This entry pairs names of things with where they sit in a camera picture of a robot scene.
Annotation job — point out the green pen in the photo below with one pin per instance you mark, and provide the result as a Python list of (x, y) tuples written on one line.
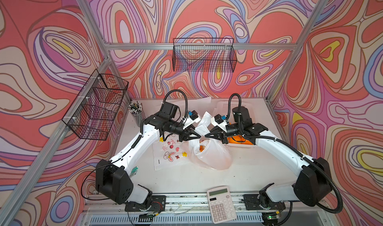
[(133, 172)]

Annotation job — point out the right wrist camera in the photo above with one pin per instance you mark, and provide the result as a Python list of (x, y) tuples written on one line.
[(220, 121)]

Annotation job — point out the black wire basket rear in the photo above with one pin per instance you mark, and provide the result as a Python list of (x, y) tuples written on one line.
[(204, 54)]

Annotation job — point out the black wire basket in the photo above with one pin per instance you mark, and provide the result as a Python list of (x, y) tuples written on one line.
[(96, 106), (204, 54)]

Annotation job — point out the bottom edge orange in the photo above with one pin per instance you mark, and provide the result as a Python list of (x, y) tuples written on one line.
[(238, 140)]

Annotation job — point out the white plastic basket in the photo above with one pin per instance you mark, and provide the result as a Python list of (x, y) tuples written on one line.
[(255, 108)]

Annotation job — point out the black wire basket left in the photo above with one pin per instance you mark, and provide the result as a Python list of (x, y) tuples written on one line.
[(96, 106)]

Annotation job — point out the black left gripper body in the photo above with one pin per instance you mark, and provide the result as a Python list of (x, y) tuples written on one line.
[(175, 128)]

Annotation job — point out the metal pen cup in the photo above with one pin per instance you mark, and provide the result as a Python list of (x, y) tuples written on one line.
[(136, 109)]

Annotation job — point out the flat printed bag on table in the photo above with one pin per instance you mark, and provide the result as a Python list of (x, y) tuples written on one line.
[(170, 153)]

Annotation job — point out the white printed plastic bag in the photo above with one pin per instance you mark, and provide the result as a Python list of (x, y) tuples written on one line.
[(216, 156)]

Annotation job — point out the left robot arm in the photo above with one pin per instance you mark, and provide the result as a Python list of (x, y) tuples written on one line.
[(113, 176)]

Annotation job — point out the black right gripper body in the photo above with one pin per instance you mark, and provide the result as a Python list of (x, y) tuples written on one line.
[(234, 129)]

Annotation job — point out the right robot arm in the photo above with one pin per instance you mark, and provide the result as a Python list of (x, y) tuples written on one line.
[(313, 186)]

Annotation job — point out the pink desk calculator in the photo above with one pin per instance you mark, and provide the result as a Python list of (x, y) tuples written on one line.
[(221, 205)]

